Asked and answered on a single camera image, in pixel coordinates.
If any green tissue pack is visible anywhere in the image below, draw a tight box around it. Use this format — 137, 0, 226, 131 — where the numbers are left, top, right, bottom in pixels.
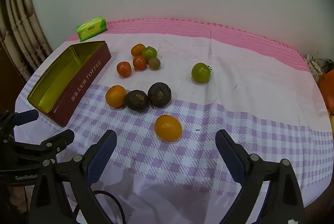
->
76, 17, 108, 42

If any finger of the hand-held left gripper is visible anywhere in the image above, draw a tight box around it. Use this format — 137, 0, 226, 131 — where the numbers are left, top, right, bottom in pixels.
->
0, 109, 39, 127
10, 129, 75, 162

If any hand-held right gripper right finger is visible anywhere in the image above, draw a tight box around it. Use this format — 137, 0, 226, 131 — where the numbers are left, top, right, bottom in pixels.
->
215, 129, 306, 224

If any thin black cable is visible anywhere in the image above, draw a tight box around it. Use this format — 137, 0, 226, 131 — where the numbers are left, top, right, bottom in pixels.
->
72, 190, 127, 224

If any red tomato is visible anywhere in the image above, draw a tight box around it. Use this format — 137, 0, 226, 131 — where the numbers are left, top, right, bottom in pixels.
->
116, 61, 131, 77
133, 56, 147, 71

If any maroon tin box gold inside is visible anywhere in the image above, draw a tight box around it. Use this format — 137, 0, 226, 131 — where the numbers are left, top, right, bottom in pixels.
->
27, 41, 112, 127

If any brown wooden door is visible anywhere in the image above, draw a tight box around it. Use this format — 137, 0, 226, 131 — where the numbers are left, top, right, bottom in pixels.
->
0, 39, 29, 112

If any small orange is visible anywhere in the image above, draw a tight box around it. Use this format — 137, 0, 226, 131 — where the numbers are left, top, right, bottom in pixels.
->
131, 44, 146, 57

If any dark brown round fruit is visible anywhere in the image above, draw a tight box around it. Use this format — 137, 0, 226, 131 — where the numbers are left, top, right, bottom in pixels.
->
124, 90, 149, 111
148, 82, 172, 109

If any beige patterned curtain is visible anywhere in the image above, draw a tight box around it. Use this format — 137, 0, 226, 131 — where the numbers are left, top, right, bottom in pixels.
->
0, 0, 53, 82

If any small brownish green fruit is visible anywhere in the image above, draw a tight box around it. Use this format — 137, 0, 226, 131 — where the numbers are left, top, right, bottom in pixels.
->
148, 57, 161, 70

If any large orange pumpkin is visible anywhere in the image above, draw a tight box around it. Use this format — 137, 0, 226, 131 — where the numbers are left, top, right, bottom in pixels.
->
319, 71, 334, 110

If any large green tomato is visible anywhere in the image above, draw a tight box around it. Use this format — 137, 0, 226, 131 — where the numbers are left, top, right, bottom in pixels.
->
191, 63, 212, 84

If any pink purple checked tablecloth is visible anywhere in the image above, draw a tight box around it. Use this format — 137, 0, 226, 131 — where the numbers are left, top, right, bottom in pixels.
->
15, 18, 334, 224

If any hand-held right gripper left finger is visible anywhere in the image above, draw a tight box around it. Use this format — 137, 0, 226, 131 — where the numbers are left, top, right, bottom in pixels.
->
29, 129, 117, 224

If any beige dried bundle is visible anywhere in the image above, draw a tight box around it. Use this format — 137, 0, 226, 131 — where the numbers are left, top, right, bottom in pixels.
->
305, 54, 325, 83

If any small green tomato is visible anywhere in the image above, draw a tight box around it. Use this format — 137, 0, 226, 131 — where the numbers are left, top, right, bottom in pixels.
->
142, 47, 158, 61

